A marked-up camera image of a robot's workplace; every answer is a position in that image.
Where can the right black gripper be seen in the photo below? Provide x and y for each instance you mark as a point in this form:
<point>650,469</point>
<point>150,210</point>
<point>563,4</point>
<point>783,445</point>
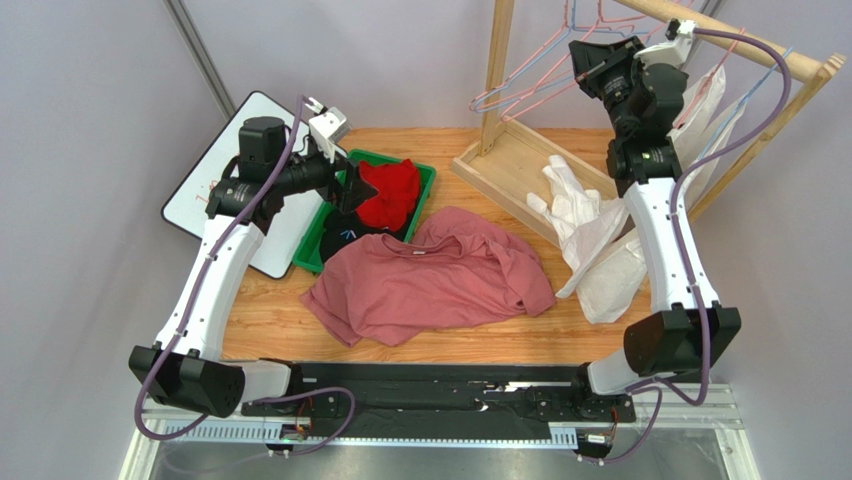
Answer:
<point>595,68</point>

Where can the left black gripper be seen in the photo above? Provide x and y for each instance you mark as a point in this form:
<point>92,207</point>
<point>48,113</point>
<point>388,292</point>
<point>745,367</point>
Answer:
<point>354,192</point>

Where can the pink t shirt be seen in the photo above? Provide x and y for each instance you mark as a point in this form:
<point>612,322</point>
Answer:
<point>458,271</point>

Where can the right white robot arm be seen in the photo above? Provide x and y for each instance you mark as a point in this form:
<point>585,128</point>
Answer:
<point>643,98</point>

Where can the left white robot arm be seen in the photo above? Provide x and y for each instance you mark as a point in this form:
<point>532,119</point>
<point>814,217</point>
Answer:
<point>184,367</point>

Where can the black t shirt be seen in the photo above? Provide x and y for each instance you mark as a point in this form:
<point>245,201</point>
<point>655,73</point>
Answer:
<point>341,231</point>

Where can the red t shirt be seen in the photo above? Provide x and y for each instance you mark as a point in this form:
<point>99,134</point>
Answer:
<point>398,188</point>

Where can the pink hanger holding shirt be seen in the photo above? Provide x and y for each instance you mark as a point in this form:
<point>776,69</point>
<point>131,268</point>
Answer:
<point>715,66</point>

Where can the white shirt on pink hanger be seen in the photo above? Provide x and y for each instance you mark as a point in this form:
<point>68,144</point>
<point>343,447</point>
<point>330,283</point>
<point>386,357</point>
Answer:
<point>602,250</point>

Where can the blue hanger holding shirt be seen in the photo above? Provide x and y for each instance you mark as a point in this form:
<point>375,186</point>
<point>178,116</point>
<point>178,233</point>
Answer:
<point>745,100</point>

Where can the wooden clothes rack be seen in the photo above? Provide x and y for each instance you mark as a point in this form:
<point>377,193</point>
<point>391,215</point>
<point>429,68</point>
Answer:
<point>502,162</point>

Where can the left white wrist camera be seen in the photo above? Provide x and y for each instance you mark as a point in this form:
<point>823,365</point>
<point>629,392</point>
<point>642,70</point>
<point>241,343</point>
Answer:
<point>328,127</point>

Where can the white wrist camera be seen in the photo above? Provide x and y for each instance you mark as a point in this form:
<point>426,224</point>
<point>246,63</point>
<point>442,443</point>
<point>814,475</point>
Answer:
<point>328,127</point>
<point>675,50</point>

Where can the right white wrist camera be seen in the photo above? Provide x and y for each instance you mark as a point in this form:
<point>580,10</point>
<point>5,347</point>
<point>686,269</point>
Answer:
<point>675,50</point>

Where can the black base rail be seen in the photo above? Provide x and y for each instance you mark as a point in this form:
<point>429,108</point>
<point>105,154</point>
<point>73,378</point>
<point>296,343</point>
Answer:
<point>443,404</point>

